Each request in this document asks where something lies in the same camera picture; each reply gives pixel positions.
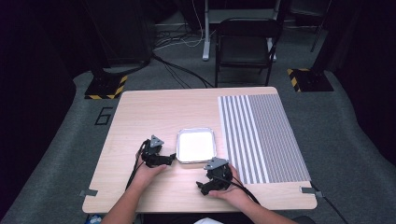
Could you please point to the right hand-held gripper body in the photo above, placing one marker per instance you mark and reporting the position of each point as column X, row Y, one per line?
column 220, row 174

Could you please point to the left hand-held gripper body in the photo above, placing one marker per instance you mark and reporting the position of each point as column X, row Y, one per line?
column 152, row 150

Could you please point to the person's right hand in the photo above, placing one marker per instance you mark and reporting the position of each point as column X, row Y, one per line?
column 234, row 194

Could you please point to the person's left hand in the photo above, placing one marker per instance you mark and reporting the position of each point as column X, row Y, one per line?
column 147, row 175

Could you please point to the square metal tray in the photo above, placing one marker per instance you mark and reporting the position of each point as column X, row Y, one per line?
column 196, row 145

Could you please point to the white cloth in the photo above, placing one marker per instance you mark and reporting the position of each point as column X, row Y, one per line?
column 208, row 221

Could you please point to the grey white striped mat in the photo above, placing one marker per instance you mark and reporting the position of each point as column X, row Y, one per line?
column 264, row 137

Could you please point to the grey table edge clamp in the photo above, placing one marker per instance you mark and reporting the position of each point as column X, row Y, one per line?
column 88, row 193
column 311, row 190

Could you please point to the black stand base striped edge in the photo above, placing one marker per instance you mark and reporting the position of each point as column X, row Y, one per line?
column 311, row 81
column 104, row 88

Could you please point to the blue white packet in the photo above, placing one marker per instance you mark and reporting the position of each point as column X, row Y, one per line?
column 93, row 219

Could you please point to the black folding chair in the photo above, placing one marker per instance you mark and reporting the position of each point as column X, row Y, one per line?
column 246, row 46

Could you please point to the white desk frame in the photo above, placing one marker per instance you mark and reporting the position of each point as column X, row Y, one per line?
column 206, row 34

